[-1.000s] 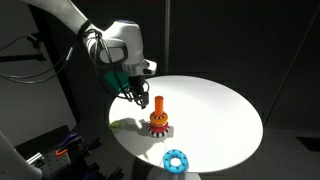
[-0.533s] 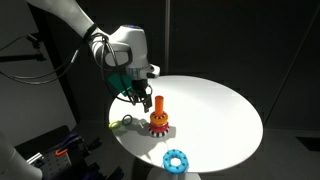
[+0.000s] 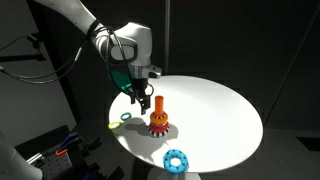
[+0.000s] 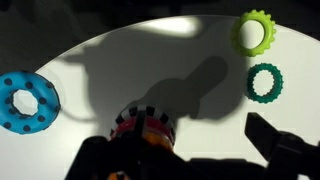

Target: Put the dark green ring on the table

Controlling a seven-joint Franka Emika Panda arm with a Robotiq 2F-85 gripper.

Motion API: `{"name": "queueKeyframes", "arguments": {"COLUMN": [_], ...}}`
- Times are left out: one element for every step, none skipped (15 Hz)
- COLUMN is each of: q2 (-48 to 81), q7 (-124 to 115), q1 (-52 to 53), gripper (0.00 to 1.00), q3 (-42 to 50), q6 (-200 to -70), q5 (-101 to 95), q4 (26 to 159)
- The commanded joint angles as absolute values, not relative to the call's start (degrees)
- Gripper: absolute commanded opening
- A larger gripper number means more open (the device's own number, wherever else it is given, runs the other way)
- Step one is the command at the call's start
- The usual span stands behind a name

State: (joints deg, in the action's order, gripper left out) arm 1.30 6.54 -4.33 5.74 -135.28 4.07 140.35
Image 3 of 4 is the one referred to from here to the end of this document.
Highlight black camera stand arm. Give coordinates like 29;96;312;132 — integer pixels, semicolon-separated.
0;33;48;64

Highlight light green toy ring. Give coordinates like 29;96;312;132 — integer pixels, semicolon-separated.
107;120;123;131

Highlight blue dotted toy ring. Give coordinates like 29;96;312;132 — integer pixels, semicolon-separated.
162;148;190;175

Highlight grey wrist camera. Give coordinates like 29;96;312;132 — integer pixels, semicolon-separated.
130;64;163;80

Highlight dark green toy ring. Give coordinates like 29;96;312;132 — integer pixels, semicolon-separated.
119;112;133;122

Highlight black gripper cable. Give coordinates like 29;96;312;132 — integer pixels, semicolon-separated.
105;27;155;105

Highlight black spring clamp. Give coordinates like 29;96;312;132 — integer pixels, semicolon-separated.
76;136;103;155

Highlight black white striped ring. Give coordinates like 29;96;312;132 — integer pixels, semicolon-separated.
147;126;171;139

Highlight silver metal cylinder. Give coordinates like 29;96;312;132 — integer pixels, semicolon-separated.
25;152;45;166

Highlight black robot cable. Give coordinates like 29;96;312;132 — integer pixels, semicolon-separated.
0;19;113;86

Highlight orange handled clamp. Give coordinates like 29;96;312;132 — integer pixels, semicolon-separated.
54;147;70;158

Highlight purple clamp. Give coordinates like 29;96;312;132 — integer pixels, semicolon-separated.
59;131;80;152

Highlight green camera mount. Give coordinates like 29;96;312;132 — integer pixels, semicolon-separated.
107;67;133;95

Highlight red toy ring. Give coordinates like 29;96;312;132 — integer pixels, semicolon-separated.
148;121;170;134

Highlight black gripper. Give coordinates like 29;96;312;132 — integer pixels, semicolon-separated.
128;77;152;116

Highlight orange yellow toy ring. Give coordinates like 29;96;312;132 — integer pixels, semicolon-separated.
149;110;169;127

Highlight grey perforated mounting plate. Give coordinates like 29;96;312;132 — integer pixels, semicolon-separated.
39;152;75;180

